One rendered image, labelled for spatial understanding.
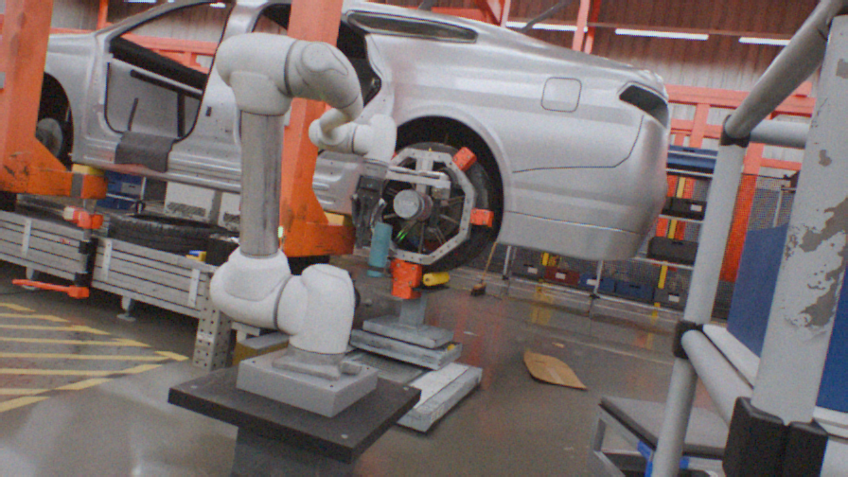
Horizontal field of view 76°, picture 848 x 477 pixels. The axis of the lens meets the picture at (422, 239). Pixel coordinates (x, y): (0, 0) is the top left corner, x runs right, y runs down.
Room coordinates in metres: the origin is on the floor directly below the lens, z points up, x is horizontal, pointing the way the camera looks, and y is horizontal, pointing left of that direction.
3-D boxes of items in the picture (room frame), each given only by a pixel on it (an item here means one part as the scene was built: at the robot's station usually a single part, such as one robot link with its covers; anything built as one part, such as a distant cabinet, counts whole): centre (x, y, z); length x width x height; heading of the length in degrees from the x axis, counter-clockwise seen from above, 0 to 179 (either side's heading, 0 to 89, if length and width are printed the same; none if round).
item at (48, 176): (3.49, 2.34, 0.69); 0.52 x 0.17 x 0.35; 160
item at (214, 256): (2.32, 0.78, 0.51); 0.20 x 0.14 x 0.13; 73
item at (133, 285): (3.34, 1.68, 0.14); 2.47 x 0.85 x 0.27; 70
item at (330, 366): (1.47, 0.21, 0.39); 0.22 x 0.18 x 0.06; 84
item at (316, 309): (1.47, 0.24, 0.53); 0.18 x 0.16 x 0.22; 81
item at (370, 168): (1.84, 0.20, 0.94); 0.09 x 0.09 x 0.06
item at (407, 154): (2.68, 0.04, 0.85); 0.54 x 0.07 x 0.54; 70
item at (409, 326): (2.84, -0.01, 0.32); 0.40 x 0.30 x 0.28; 70
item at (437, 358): (2.84, -0.01, 0.13); 0.50 x 0.36 x 0.10; 70
